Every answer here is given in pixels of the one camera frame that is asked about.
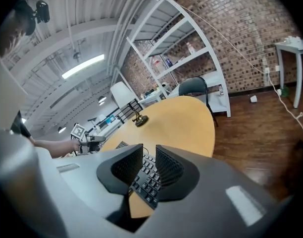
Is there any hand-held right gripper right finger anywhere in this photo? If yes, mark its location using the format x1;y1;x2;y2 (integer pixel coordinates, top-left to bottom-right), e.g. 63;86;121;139
155;144;200;203

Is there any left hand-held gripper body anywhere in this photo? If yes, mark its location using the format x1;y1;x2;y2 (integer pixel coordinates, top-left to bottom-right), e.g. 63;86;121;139
70;123;102;155

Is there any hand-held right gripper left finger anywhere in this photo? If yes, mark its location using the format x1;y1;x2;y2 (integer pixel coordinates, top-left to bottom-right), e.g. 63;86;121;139
96;143;144;196

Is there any black keyboard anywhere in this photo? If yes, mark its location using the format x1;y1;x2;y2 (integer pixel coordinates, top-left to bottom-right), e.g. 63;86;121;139
115;140;162;210

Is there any person's left forearm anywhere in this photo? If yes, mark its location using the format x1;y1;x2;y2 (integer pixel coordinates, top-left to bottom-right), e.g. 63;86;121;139
34;139;80;159

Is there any black metal railing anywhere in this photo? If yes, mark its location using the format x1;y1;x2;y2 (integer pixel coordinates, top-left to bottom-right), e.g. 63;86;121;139
111;99;143;122

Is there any white shade brass table lamp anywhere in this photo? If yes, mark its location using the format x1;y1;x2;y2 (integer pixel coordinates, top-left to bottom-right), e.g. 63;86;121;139
110;81;150;128

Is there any long ceiling light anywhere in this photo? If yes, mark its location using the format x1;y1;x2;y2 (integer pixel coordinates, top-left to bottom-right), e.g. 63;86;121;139
61;54;105;80

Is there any black chair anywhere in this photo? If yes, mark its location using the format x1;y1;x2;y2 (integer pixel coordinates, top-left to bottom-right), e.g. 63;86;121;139
178;76;219;127

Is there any clear bottle red label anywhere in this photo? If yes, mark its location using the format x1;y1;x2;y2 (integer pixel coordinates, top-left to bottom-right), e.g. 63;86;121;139
153;56;165;72

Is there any person's head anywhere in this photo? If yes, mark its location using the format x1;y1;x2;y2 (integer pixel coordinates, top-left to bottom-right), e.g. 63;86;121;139
0;8;31;57

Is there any white metal shelf unit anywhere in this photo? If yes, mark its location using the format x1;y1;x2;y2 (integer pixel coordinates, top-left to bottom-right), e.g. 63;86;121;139
126;0;232;118

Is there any white side table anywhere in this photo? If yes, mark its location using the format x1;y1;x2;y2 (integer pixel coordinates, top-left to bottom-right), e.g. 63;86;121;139
274;42;303;109

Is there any black head-worn camera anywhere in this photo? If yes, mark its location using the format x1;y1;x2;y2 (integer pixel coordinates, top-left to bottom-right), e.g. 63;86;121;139
14;0;51;36

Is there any white cable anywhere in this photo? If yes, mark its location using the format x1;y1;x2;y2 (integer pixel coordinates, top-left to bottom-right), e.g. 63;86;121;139
178;3;303;136

